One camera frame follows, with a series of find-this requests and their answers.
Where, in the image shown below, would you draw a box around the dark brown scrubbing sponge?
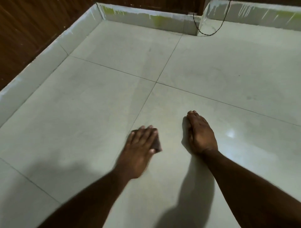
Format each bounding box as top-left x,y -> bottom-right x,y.
131,128 -> 163,153

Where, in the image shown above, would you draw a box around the dark brown wooden panel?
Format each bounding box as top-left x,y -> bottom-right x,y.
0,0 -> 301,91

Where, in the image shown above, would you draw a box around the person's left forearm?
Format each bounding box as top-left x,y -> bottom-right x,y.
37,169 -> 132,228

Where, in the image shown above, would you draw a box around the person's right hand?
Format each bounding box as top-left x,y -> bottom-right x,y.
186,110 -> 219,155

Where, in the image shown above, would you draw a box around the black cable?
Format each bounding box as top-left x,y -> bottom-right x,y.
193,0 -> 232,37

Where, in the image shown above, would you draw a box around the person's left hand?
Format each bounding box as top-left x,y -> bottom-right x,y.
114,125 -> 158,181

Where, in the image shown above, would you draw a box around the person's right forearm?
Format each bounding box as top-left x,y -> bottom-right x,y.
201,148 -> 301,228

